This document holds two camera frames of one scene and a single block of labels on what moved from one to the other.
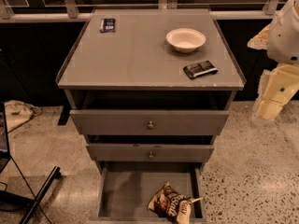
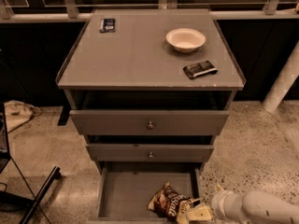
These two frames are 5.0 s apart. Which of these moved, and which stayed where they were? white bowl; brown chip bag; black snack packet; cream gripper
Moved: cream gripper
Stayed: brown chip bag; black snack packet; white bowl
